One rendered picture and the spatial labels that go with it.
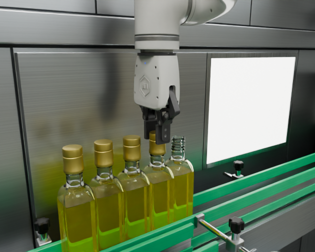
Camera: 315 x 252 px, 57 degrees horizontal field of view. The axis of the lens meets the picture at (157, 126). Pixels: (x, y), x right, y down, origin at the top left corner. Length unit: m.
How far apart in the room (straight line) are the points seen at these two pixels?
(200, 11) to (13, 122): 0.42
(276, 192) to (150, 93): 0.51
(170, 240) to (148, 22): 0.42
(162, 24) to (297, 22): 0.74
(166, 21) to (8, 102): 0.34
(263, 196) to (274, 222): 0.09
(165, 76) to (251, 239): 0.51
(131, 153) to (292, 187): 0.57
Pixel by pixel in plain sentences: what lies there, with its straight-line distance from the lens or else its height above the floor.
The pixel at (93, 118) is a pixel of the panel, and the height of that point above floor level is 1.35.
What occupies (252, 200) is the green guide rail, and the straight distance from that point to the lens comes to 0.82.
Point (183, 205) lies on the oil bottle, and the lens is 0.67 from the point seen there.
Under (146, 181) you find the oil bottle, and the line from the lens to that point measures 0.58.
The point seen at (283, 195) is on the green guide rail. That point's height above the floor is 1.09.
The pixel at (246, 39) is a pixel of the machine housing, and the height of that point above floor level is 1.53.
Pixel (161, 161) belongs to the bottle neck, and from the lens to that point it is 0.60.
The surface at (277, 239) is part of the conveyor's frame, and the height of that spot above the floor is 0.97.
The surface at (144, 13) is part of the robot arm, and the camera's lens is 0.54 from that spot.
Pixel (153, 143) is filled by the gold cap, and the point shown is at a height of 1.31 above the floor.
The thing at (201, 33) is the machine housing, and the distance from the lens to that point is 0.81.
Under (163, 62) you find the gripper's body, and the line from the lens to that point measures 0.52.
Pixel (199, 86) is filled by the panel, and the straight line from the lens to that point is 0.81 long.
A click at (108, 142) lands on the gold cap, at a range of 0.53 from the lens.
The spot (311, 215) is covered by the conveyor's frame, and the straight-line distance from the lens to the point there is 1.09.
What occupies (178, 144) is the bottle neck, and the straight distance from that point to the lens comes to 0.62.
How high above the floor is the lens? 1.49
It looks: 14 degrees down
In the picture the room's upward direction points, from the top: straight up
